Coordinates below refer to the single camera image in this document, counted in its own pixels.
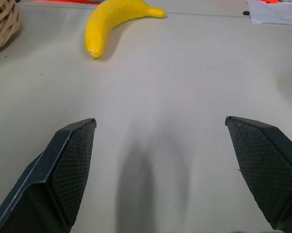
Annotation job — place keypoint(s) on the yellow banana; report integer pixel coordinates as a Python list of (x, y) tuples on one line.
[(104, 24)]

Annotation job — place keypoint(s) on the wicker basket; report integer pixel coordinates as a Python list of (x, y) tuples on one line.
[(1, 24)]

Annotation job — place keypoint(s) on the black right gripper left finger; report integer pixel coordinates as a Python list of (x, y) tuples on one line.
[(63, 170)]

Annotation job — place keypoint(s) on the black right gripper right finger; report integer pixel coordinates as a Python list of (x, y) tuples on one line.
[(264, 165)]

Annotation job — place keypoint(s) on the orange red strip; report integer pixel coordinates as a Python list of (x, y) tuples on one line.
[(70, 1)]

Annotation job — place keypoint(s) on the white cloth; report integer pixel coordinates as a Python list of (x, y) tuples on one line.
[(274, 13)]

